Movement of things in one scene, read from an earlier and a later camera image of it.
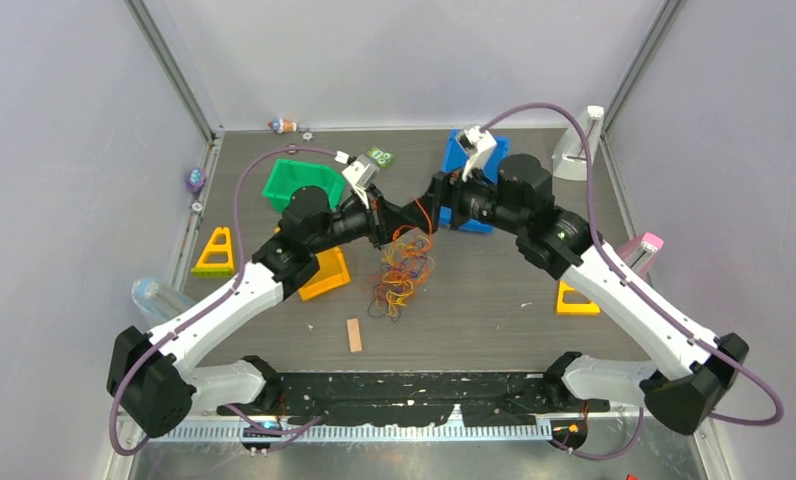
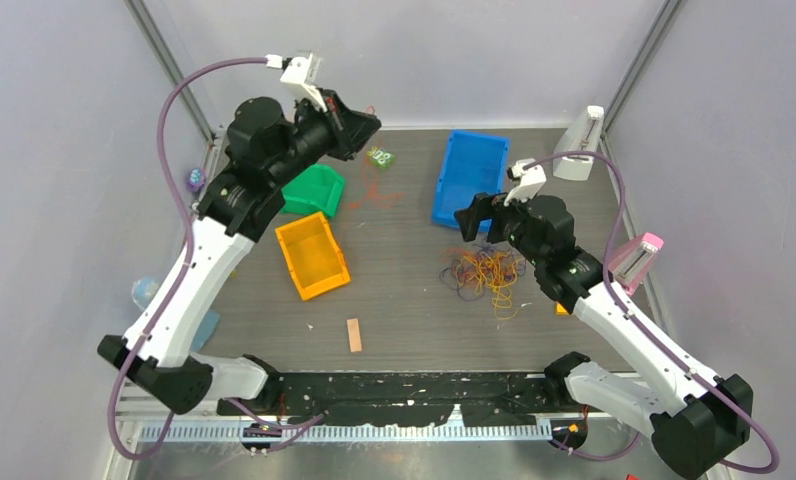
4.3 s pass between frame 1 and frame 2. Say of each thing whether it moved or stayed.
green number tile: stayed
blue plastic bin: stayed
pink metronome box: stayed
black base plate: stayed
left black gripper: moved
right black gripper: moved
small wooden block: stayed
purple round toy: stayed
